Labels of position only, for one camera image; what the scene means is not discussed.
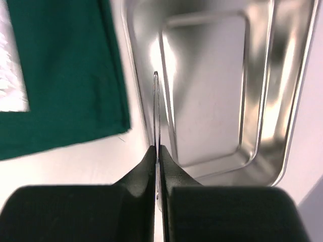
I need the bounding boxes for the steel tweezers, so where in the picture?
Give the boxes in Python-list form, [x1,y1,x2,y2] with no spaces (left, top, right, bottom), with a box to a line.
[153,71,161,202]

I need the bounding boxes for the stainless steel tray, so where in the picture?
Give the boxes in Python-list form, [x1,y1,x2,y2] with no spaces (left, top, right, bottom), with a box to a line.
[121,1,321,186]

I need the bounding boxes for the green surgical cloth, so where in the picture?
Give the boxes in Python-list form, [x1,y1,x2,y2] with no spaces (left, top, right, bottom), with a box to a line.
[1,1,131,160]

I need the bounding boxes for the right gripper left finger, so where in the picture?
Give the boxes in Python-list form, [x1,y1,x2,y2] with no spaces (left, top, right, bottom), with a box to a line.
[4,146,156,241]

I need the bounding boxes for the suture packet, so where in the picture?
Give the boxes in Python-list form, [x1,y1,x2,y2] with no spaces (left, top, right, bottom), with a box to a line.
[1,1,29,112]

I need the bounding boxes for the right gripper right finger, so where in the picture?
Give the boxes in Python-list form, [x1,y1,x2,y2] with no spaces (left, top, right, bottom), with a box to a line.
[158,145,310,241]

